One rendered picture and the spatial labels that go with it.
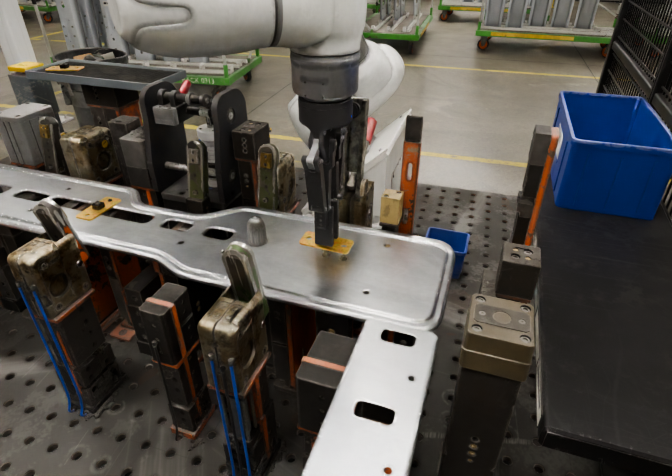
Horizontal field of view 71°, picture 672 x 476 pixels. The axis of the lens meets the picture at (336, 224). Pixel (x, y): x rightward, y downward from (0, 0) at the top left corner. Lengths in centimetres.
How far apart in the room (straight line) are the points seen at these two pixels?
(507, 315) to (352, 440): 24
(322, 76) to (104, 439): 72
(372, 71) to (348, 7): 86
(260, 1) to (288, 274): 39
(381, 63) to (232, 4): 96
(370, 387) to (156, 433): 49
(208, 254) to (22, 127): 61
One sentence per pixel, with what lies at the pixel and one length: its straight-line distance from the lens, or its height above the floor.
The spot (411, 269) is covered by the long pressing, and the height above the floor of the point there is 100.
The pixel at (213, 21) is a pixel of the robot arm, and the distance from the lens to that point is 54.
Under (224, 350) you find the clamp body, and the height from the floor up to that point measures 101.
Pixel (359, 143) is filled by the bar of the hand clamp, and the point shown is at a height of 114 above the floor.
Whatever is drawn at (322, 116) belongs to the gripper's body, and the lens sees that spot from 63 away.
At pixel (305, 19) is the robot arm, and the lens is 58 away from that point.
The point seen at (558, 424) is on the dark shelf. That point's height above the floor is 103.
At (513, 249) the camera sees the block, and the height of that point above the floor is 108.
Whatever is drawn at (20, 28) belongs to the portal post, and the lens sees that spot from 481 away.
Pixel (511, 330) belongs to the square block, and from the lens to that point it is 60.
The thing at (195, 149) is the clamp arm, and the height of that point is 109.
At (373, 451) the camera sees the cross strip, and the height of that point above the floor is 100.
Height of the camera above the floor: 145
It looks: 32 degrees down
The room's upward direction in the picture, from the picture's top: straight up
